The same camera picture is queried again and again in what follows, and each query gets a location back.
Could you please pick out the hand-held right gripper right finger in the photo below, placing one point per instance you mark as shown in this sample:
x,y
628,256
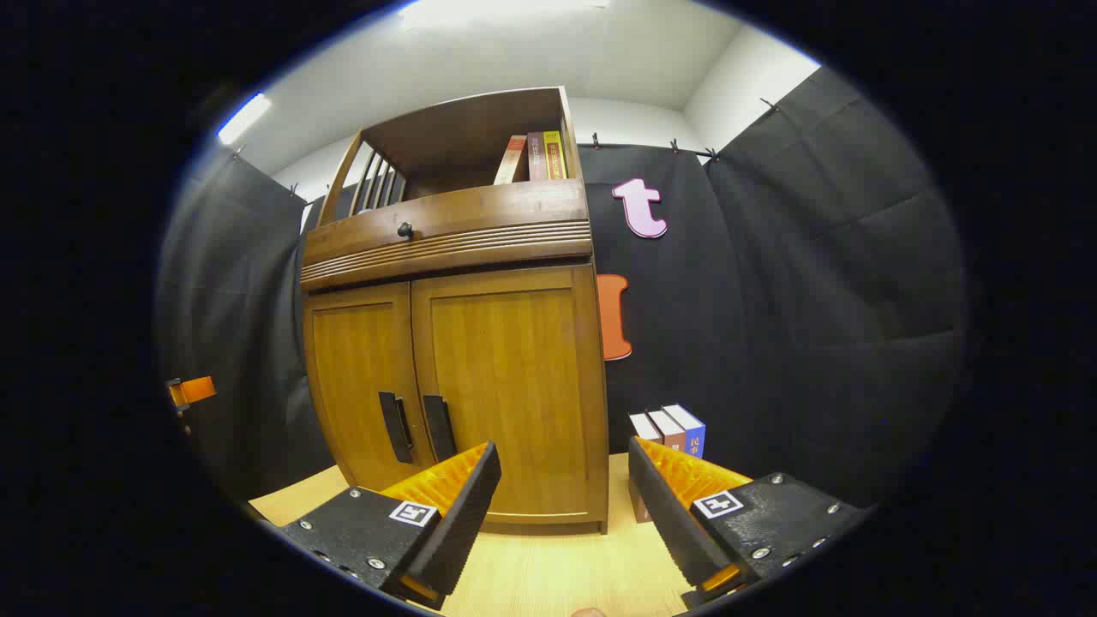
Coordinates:
x,y
664,514

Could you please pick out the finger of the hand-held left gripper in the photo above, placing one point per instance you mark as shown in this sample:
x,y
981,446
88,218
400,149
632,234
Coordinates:
x,y
197,390

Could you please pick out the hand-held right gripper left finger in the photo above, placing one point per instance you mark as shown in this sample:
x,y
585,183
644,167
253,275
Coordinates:
x,y
467,506

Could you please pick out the wooden cabinet door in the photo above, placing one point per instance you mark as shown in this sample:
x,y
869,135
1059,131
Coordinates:
x,y
356,368
506,360

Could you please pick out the wooden double-door shoe cabinet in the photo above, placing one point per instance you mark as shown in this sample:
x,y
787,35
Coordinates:
x,y
463,137

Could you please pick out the blue book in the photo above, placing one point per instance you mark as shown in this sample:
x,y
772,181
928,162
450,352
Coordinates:
x,y
692,437

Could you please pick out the dark brown book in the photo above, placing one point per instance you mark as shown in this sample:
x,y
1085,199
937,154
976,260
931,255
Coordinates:
x,y
643,426

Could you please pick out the black backdrop cloth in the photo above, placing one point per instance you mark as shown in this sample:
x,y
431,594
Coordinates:
x,y
814,300

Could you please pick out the black drawer knob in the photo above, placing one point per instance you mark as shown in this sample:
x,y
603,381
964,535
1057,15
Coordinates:
x,y
404,230

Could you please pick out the small ceiling light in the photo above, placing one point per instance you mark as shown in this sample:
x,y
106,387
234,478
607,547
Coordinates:
x,y
244,118

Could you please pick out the wooden drawer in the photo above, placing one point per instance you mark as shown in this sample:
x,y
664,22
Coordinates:
x,y
497,214

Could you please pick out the maroon book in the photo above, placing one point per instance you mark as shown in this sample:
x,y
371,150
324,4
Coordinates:
x,y
537,156

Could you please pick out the large ceiling light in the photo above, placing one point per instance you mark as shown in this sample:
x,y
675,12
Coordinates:
x,y
497,10

